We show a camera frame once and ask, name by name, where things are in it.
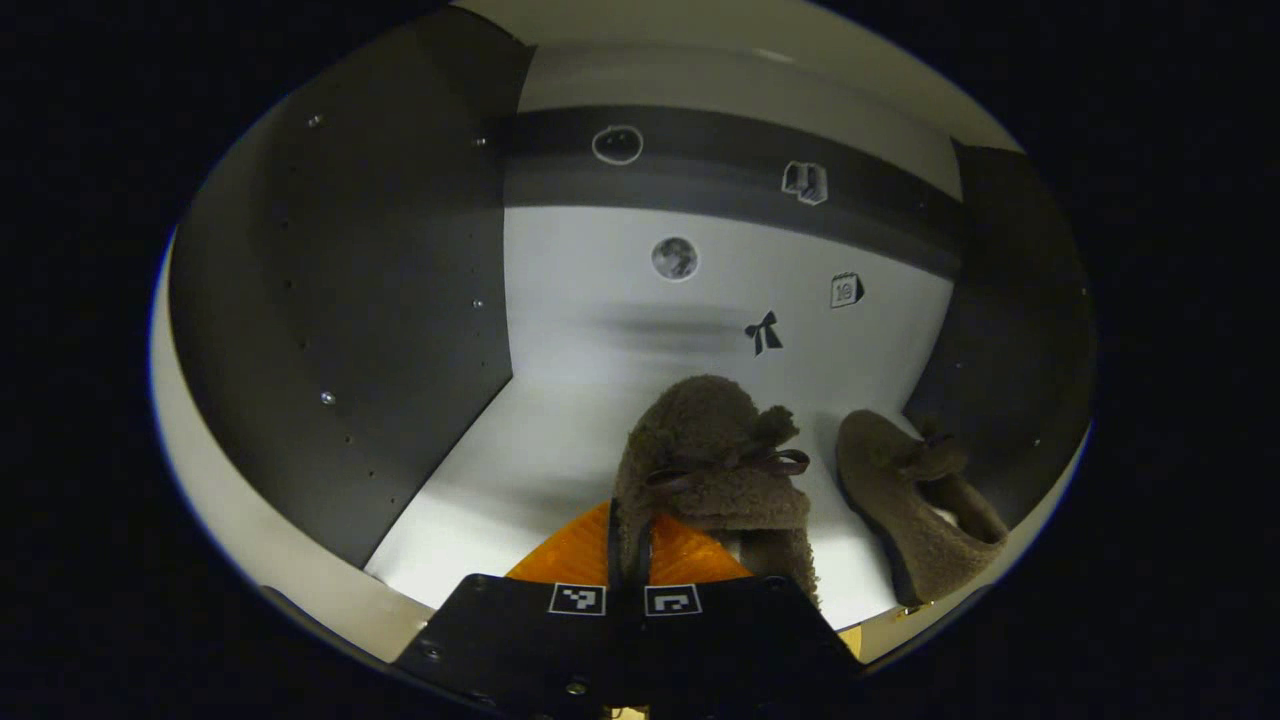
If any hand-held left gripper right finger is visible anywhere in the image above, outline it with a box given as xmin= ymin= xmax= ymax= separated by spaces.
xmin=635 ymin=515 xmax=861 ymax=716

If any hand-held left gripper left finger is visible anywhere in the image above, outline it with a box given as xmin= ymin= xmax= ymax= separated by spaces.
xmin=395 ymin=500 xmax=631 ymax=716

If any white shoe cabinet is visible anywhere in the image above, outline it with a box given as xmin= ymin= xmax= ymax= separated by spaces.
xmin=165 ymin=0 xmax=1096 ymax=641

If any brown fuzzy shoe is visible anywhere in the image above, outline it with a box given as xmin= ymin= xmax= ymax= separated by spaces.
xmin=835 ymin=408 xmax=1011 ymax=608
xmin=610 ymin=375 xmax=821 ymax=606

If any white shoe cabinet door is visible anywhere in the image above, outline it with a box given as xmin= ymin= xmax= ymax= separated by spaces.
xmin=858 ymin=430 xmax=1091 ymax=666
xmin=150 ymin=230 xmax=441 ymax=666

